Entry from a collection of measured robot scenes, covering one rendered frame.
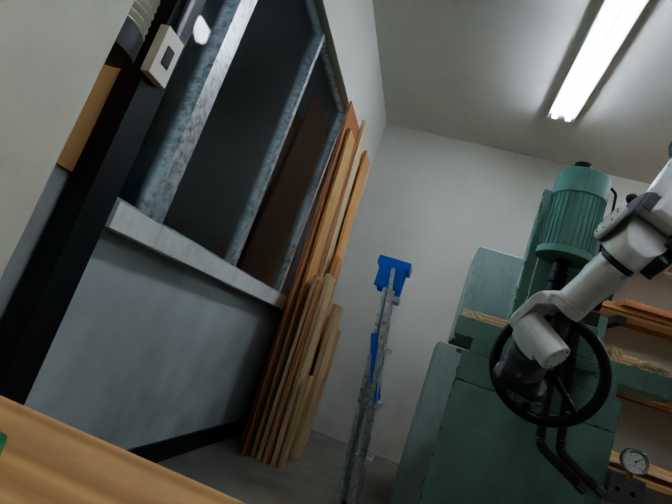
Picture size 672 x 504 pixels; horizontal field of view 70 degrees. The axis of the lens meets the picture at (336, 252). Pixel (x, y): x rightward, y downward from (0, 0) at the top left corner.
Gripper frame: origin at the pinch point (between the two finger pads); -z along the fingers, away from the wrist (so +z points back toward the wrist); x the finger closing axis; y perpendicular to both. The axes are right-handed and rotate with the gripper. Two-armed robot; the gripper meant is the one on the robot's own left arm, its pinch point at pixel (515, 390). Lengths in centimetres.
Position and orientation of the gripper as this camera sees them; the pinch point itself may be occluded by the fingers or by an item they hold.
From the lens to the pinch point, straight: 128.3
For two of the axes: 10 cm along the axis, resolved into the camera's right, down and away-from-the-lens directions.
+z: -0.7, -7.0, -7.1
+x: 7.8, 4.0, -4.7
